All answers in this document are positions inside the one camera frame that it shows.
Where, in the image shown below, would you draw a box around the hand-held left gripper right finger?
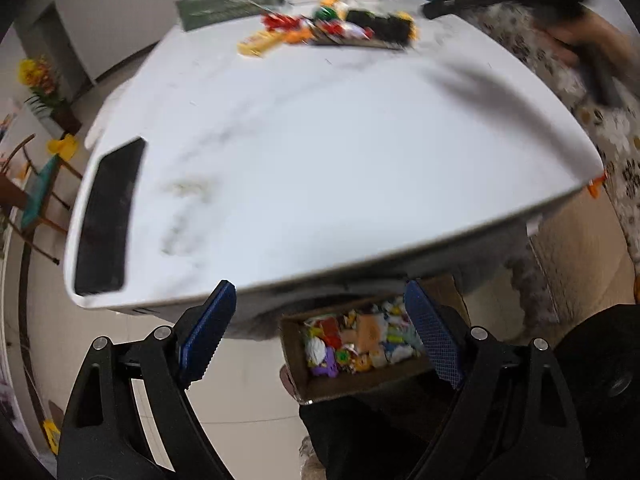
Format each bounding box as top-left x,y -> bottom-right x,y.
403,279 -> 587,480

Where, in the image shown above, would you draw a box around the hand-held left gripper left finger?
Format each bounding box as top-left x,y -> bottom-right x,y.
56,280 -> 237,480

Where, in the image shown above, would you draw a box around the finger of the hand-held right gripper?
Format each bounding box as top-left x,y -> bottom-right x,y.
422,0 -> 551,20

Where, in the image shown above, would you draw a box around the heap of wrappers and toys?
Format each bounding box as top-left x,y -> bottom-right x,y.
300,296 -> 426,379

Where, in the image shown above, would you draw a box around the cardboard box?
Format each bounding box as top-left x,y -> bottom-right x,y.
277,275 -> 471,406

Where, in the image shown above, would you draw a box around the person's right hand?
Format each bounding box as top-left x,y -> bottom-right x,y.
546,12 -> 633,78

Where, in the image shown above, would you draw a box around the white red robot figure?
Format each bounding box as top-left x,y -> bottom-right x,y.
337,21 -> 375,42

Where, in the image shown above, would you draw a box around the person's black pants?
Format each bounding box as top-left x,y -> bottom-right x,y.
299,302 -> 640,480

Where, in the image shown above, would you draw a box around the black rectangular pad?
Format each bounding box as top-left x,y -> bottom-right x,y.
74,137 -> 147,297

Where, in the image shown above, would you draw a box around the floral sofa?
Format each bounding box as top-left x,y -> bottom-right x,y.
440,0 -> 640,341

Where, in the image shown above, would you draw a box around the red toy figure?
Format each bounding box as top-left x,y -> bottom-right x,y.
262,12 -> 302,31

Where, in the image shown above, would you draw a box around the wooden chair teal cushion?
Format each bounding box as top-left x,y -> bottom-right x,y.
0,132 -> 84,266

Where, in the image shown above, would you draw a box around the yellow toy cake slice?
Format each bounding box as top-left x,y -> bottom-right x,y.
237,30 -> 284,59

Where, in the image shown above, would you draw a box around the yellow duck toy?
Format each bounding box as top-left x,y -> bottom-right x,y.
47,134 -> 81,159

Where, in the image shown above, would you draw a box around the green tissue box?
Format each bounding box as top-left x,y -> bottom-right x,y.
175,0 -> 291,32

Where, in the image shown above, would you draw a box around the yellow flowers in dark pot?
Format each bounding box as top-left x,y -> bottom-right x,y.
17,56 -> 84,136

